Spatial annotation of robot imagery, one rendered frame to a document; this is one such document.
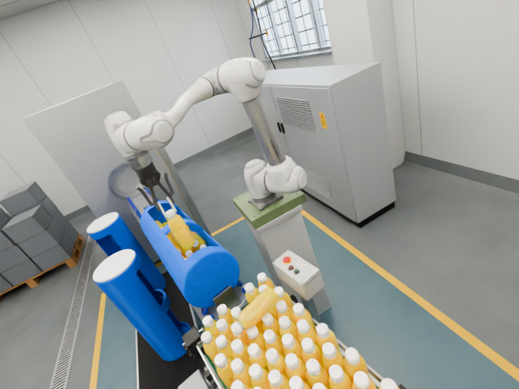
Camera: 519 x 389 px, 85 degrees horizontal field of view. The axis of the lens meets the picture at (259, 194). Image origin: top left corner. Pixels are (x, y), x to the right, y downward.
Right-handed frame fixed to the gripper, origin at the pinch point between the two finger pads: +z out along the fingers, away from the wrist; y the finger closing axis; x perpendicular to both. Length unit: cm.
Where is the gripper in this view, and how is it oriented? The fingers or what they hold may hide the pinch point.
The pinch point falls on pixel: (167, 207)
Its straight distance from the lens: 127.3
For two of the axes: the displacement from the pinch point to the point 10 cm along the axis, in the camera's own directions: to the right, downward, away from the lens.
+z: 3.2, 8.3, 4.6
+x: 5.4, 2.4, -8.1
